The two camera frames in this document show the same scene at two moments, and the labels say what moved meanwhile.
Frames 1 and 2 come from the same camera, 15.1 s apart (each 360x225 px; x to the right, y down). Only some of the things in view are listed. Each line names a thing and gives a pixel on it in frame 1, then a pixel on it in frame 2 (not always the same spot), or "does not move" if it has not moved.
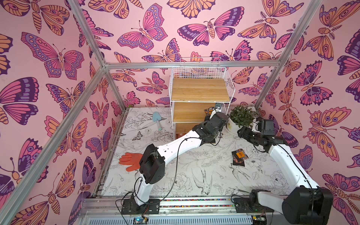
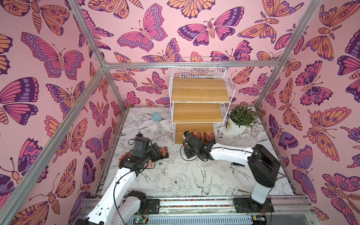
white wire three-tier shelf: (195, 92) does not move
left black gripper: (221, 130) to (155, 150)
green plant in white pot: (240, 117) does not move
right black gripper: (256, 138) to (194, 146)
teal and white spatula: (156, 117) does not move
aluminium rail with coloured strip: (113, 206) does not move
